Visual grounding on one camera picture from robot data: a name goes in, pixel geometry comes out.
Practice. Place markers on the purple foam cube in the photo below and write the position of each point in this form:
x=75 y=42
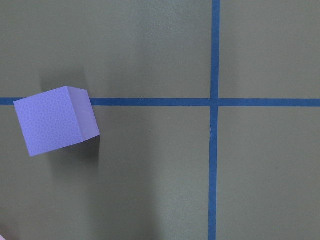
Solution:
x=56 y=119

